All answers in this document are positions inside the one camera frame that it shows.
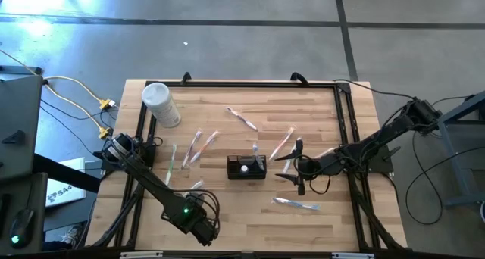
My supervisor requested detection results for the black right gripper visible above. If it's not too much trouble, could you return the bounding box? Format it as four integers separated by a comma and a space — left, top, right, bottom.
274, 139, 340, 196

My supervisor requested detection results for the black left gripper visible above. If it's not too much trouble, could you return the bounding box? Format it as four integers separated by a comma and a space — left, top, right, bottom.
164, 193, 221, 246

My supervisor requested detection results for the clear wrapper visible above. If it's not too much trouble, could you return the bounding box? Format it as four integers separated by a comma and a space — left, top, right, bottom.
268, 124, 297, 162

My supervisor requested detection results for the blue toothbrush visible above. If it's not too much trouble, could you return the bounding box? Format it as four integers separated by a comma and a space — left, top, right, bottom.
271, 196, 321, 211

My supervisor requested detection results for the black wire caddy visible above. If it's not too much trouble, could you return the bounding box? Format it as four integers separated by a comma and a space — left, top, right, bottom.
226, 154, 268, 181

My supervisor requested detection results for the purple striped toothbrush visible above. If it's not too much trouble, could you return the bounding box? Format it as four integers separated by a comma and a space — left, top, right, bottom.
225, 106, 259, 131

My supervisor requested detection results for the white wipes canister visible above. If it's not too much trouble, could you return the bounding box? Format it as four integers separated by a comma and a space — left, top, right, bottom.
141, 82, 182, 129

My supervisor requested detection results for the white printed box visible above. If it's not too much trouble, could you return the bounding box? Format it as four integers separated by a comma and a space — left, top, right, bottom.
45, 157, 87, 208

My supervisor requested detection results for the black desk beam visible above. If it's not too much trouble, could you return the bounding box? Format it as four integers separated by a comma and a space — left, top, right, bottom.
33, 153, 102, 195

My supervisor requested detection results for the black computer mouse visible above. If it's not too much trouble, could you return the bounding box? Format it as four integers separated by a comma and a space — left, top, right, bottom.
9, 208, 36, 249

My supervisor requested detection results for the dark grey desk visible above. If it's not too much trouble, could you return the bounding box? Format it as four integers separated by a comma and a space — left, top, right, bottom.
0, 64, 49, 257

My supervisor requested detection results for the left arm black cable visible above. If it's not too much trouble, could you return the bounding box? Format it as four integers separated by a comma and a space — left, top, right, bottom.
177, 189, 221, 233

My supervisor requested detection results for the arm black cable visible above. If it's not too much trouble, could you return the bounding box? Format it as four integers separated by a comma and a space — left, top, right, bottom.
177, 189, 221, 233
293, 154, 333, 196

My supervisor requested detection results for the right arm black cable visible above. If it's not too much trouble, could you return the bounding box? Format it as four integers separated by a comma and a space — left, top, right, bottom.
293, 154, 333, 196

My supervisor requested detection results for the white table bracket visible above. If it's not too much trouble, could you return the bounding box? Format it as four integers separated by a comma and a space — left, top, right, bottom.
120, 251, 164, 259
332, 252, 375, 259

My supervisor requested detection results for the black aluminium table frame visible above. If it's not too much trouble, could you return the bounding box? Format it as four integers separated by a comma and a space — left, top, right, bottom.
113, 79, 408, 251

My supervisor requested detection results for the black power cable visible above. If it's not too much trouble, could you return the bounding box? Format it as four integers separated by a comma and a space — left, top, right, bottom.
333, 78, 418, 101

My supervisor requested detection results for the black floor cable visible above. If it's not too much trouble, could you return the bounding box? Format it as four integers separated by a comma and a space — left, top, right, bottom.
403, 94, 485, 226

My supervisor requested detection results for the blue-grey table frame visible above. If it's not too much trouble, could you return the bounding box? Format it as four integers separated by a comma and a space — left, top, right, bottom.
419, 90, 485, 211

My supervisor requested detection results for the thin black cable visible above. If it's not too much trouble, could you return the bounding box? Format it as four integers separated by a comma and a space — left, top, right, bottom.
39, 98, 105, 156

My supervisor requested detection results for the yellow cable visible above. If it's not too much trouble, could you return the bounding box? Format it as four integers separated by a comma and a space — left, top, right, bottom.
45, 85, 113, 139
0, 48, 117, 111

